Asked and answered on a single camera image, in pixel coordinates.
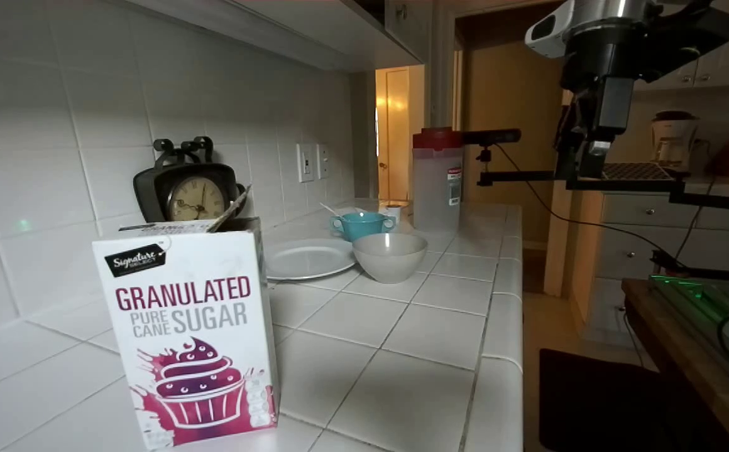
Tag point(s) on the clear plastic jug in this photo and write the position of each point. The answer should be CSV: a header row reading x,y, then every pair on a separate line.
x,y
431,190

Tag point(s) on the white spoon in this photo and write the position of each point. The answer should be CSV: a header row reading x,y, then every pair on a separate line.
x,y
330,210

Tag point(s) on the white coffee maker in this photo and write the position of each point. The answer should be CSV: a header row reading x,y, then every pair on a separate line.
x,y
675,139

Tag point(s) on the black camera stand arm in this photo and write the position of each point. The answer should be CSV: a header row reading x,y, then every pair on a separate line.
x,y
530,176

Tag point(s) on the black bar camera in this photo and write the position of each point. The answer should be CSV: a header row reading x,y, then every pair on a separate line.
x,y
490,138

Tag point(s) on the white dinner plate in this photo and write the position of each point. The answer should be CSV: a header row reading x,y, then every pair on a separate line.
x,y
304,261

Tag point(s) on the granulated sugar carton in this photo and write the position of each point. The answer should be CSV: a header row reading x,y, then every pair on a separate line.
x,y
190,336

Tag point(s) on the green plastic object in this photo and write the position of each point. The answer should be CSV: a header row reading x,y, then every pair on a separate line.
x,y
691,293

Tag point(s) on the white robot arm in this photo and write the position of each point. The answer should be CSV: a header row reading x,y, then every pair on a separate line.
x,y
599,11

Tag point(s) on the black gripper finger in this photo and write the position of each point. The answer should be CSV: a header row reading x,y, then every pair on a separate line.
x,y
596,156
572,139

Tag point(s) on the black retro alarm clock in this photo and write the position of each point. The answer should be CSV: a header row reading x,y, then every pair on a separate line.
x,y
197,197

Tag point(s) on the white wall outlet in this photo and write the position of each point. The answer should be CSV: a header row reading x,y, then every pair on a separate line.
x,y
306,163

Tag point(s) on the white overhead cabinet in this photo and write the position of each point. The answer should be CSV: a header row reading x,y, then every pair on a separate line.
x,y
298,26

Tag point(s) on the black perforated plate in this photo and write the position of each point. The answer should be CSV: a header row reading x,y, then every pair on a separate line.
x,y
643,171

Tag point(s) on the lit panel door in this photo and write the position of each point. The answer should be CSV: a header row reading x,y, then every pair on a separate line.
x,y
394,135

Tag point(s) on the dark floor mat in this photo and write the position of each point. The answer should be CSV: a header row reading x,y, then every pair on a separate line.
x,y
599,402

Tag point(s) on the blue bowl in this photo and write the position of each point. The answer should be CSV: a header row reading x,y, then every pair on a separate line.
x,y
363,225

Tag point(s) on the brown wooden table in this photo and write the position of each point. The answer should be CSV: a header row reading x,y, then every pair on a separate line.
x,y
682,352

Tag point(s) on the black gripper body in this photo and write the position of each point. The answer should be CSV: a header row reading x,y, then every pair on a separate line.
x,y
604,76

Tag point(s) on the white drawer cabinet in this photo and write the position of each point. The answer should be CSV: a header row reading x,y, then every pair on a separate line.
x,y
632,234

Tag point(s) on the white ceramic bowl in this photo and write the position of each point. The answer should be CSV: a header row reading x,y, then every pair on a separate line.
x,y
389,256

